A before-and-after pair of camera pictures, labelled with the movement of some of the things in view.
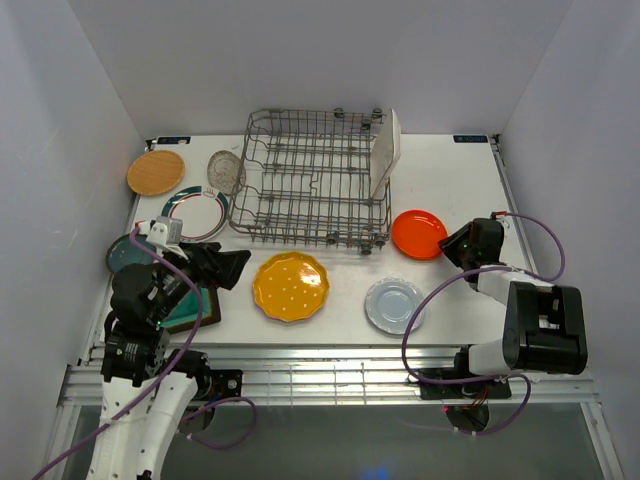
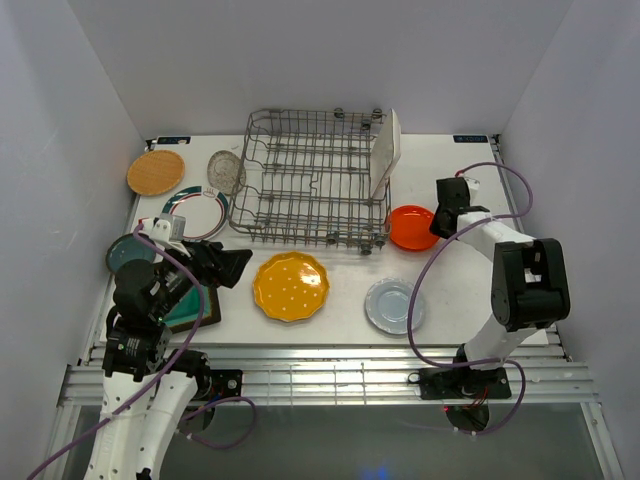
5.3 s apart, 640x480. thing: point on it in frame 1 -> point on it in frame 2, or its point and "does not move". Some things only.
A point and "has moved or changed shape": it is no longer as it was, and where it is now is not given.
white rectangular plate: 385,150 does not move
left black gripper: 226,264 does not move
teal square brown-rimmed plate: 186,313 does not move
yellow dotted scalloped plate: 291,286 does not move
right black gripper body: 467,251 -> 434,227
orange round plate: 416,234 has moved or changed shape
